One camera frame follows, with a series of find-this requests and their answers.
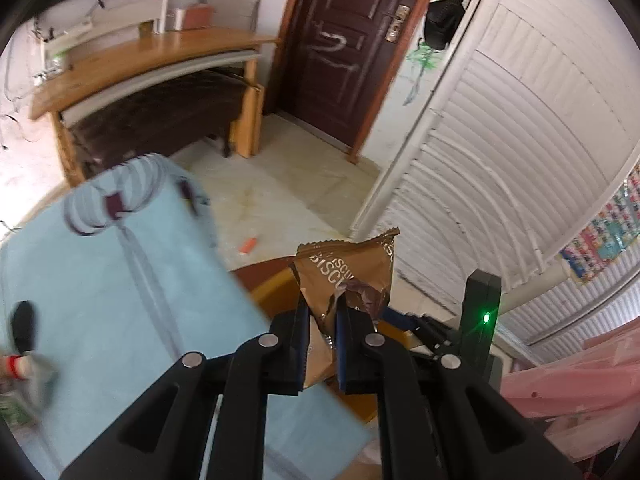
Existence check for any black blurred object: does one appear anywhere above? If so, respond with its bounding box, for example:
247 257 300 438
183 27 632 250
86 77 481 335
11 301 39 357

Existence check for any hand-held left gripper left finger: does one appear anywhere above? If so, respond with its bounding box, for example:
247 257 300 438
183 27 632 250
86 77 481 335
59 300 314 480

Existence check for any brown biscuit wrapper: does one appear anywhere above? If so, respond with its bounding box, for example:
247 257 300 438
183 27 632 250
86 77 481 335
290 227 401 391

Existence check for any red-brown box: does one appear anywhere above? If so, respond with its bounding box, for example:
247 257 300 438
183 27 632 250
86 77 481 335
184 4 211 30

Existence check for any white louvered door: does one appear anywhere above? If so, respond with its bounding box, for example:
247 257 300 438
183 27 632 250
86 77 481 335
349 0 640 346

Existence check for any metal door lock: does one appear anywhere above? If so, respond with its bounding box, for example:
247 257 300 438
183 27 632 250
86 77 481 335
386 5 410 42

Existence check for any wooden desk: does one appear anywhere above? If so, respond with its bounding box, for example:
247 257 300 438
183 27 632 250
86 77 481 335
30 26 278 186

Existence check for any white desk shelf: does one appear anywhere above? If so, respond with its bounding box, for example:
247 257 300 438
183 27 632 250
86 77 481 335
42 0 169 63

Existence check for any colourful wall poster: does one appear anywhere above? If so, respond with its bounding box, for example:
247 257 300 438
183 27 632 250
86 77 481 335
559 165 640 287

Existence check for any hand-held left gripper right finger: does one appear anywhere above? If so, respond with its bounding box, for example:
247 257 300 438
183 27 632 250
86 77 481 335
334 297 583 480

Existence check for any light blue printed sheet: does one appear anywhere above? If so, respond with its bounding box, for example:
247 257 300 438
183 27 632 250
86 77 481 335
0 154 373 480

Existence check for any pink cloth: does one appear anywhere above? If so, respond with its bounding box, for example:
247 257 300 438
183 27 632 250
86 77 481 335
499 315 640 463

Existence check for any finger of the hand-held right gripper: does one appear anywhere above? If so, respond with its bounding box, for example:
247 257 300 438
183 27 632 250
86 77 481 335
411 315 463 357

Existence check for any black hanging bag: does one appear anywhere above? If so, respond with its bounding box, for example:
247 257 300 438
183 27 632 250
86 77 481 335
424 0 467 52

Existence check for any dark brown door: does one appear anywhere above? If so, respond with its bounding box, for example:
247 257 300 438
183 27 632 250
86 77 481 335
265 0 447 165

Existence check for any red and white bottle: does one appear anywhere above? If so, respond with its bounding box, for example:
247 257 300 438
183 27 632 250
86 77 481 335
0 354 34 382

